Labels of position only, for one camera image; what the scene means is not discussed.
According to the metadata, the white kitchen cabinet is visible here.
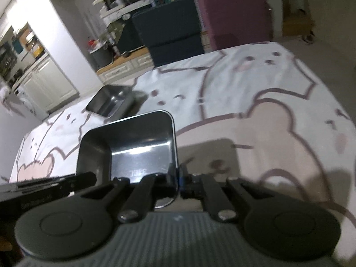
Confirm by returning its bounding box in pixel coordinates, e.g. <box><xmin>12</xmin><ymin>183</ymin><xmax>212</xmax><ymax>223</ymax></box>
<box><xmin>13</xmin><ymin>54</ymin><xmax>79</xmax><ymax>112</ymax></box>

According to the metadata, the cardboard box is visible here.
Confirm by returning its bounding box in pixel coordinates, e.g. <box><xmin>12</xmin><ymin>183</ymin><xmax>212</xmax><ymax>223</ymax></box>
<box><xmin>282</xmin><ymin>13</ymin><xmax>314</xmax><ymax>37</ymax></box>

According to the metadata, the small rectangular steel tray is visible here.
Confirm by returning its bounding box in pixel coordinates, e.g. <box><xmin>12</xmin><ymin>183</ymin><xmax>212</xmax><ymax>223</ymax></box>
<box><xmin>86</xmin><ymin>85</ymin><xmax>134</xmax><ymax>121</ymax></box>

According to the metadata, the dark blue floor chair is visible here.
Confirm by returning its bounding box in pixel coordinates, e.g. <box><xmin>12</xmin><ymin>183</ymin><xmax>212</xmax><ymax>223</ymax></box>
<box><xmin>133</xmin><ymin>0</ymin><xmax>204</xmax><ymax>68</ymax></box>

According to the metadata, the large rectangular steel tray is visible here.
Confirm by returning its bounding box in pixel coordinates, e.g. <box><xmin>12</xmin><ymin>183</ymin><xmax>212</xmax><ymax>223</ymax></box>
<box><xmin>76</xmin><ymin>110</ymin><xmax>179</xmax><ymax>200</ymax></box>

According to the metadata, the bear print tablecloth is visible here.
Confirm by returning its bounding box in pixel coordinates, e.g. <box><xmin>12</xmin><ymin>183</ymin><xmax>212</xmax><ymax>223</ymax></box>
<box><xmin>8</xmin><ymin>41</ymin><xmax>356</xmax><ymax>265</ymax></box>

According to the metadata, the grey trash bin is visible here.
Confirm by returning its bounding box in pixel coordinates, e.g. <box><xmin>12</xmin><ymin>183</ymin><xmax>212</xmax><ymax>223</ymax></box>
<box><xmin>89</xmin><ymin>44</ymin><xmax>113</xmax><ymax>70</ymax></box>

